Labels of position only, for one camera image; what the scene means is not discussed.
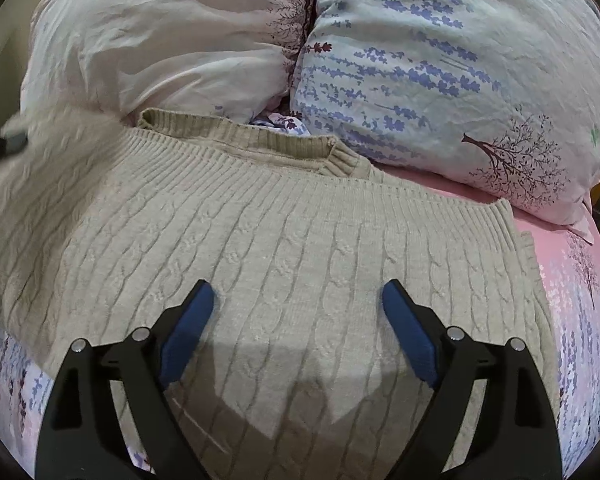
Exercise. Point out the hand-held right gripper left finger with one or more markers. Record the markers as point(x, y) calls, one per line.
point(187, 330)

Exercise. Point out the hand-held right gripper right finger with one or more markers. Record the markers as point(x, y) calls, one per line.
point(410, 335)

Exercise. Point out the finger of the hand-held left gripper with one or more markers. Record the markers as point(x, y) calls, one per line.
point(7, 142)

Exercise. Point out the pink floral bed sheet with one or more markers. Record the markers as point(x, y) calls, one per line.
point(580, 335)

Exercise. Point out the pink floral pillow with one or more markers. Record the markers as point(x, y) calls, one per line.
point(170, 35)

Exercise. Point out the blue lavender print pillow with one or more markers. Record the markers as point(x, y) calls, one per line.
point(430, 70)

